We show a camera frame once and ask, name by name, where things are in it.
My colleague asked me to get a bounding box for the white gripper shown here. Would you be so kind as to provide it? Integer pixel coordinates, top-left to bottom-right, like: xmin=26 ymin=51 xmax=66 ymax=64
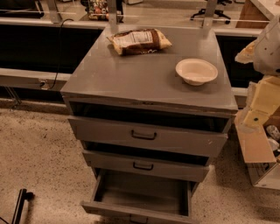
xmin=234 ymin=41 xmax=280 ymax=129

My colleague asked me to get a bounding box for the grey bottom drawer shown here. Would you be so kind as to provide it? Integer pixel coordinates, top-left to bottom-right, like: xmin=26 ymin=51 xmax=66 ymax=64
xmin=81 ymin=170 xmax=197 ymax=224

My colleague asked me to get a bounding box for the grey drawer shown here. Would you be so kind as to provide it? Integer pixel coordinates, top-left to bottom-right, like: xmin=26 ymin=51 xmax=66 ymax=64
xmin=82 ymin=143 xmax=209 ymax=182
xmin=81 ymin=170 xmax=197 ymax=224
xmin=69 ymin=101 xmax=228 ymax=157

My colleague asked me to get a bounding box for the grey top drawer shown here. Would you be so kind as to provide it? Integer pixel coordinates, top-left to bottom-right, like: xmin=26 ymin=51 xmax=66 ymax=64
xmin=69 ymin=101 xmax=228 ymax=157

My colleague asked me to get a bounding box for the grey drawer cabinet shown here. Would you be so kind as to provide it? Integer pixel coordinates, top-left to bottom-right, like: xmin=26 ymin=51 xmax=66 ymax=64
xmin=59 ymin=24 xmax=239 ymax=187

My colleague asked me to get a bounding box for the grey middle drawer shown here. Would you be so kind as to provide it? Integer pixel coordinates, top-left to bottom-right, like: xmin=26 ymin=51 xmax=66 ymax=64
xmin=82 ymin=143 xmax=209 ymax=182

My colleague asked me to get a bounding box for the wooden cabinet background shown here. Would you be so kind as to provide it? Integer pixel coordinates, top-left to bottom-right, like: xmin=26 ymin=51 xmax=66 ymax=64
xmin=236 ymin=0 xmax=280 ymax=29

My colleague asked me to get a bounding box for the black office chair base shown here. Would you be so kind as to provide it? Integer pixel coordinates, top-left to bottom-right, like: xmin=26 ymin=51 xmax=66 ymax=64
xmin=190 ymin=9 xmax=231 ymax=25

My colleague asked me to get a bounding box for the white paper bowl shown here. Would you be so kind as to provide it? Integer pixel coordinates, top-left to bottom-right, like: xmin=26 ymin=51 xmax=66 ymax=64
xmin=175 ymin=59 xmax=218 ymax=86

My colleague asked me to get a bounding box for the open cardboard box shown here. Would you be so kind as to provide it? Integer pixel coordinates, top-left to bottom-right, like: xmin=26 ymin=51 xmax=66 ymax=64
xmin=234 ymin=111 xmax=280 ymax=190

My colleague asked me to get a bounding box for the brown snack bag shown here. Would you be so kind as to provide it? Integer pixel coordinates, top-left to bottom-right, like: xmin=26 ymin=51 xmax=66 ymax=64
xmin=108 ymin=29 xmax=172 ymax=56

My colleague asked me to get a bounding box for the colourful item rack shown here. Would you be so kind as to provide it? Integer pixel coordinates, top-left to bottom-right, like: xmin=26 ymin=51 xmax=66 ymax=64
xmin=85 ymin=0 xmax=123 ymax=23

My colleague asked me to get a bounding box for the black metal stand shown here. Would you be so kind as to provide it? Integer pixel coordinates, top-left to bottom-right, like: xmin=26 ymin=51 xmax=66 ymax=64
xmin=11 ymin=188 xmax=34 ymax=224

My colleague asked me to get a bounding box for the black cable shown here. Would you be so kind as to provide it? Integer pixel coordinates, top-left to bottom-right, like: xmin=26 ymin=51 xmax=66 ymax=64
xmin=46 ymin=18 xmax=75 ymax=91

